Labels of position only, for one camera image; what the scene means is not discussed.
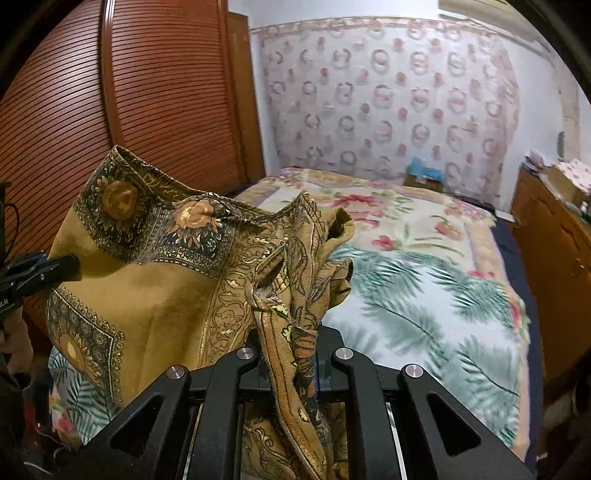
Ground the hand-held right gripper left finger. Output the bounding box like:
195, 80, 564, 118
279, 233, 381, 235
53, 330, 273, 480

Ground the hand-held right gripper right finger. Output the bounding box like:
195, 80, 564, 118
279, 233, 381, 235
314, 325, 539, 480

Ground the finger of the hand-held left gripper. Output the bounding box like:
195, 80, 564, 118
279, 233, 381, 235
0, 252, 80, 298

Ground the mustard gold-print top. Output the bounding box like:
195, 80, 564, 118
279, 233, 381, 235
45, 145, 356, 480

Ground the person's left hand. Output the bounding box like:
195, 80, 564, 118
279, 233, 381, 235
0, 318, 34, 376

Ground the white palm-leaf print cloth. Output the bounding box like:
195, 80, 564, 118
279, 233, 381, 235
48, 244, 532, 450

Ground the floral blanket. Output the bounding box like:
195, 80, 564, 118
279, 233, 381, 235
48, 167, 532, 462

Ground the small cardboard box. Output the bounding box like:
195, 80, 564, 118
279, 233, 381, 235
403, 168, 445, 192

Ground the wooden louvered wardrobe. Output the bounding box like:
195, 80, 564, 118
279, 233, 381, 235
0, 0, 266, 337

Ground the navy bed sheet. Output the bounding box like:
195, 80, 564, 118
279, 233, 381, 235
462, 196, 546, 457

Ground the blue cloth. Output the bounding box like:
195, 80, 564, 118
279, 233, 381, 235
409, 157, 444, 181

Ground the wooden cabinet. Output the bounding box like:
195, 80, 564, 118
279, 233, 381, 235
510, 166, 591, 384

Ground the circle-print wall cloth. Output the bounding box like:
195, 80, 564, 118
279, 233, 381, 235
249, 17, 522, 197

